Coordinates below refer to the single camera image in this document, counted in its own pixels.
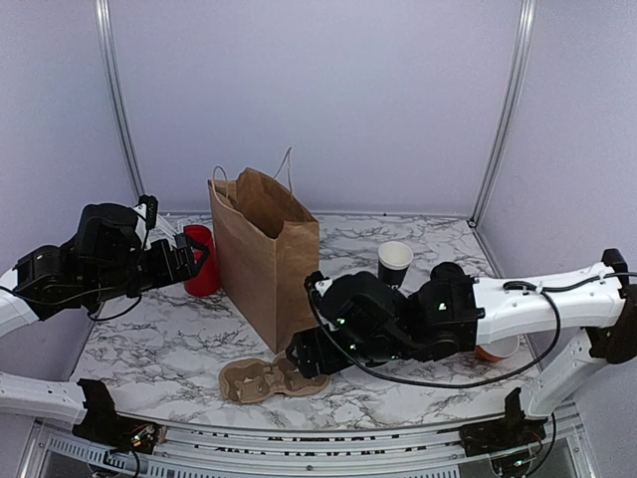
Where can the right aluminium frame post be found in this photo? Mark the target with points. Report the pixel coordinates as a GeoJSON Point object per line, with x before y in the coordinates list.
{"type": "Point", "coordinates": [512, 96]}

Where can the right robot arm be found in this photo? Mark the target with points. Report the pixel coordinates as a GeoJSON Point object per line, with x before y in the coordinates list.
{"type": "Point", "coordinates": [454, 312]}

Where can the brown paper bag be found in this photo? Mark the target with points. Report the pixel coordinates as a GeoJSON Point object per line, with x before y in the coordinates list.
{"type": "Point", "coordinates": [266, 243]}

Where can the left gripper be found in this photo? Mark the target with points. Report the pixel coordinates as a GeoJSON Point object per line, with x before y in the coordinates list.
{"type": "Point", "coordinates": [168, 273]}

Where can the red cylindrical holder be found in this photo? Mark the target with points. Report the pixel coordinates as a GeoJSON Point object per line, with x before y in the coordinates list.
{"type": "Point", "coordinates": [207, 282]}

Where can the left aluminium frame post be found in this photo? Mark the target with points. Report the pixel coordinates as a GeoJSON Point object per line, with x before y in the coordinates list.
{"type": "Point", "coordinates": [116, 95]}

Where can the orange white bowl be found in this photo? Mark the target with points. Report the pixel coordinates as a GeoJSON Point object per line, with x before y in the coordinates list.
{"type": "Point", "coordinates": [498, 350]}

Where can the cardboard cup carrier tray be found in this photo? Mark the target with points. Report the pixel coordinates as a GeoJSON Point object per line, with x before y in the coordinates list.
{"type": "Point", "coordinates": [252, 380]}

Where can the front aluminium rail base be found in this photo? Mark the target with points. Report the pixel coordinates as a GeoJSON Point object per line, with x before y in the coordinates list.
{"type": "Point", "coordinates": [189, 450]}

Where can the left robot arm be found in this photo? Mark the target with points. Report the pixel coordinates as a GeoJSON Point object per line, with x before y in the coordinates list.
{"type": "Point", "coordinates": [117, 251]}

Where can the aluminium frame post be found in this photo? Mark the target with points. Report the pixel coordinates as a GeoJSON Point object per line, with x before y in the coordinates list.
{"type": "Point", "coordinates": [116, 95]}
{"type": "Point", "coordinates": [512, 96]}

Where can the white wrapped straw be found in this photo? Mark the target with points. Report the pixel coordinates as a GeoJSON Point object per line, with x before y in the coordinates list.
{"type": "Point", "coordinates": [166, 229]}

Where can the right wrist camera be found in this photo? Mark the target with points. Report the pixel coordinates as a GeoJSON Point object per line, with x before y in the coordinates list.
{"type": "Point", "coordinates": [360, 306]}

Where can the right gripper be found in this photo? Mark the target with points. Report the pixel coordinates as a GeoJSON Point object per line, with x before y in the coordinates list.
{"type": "Point", "coordinates": [305, 341]}

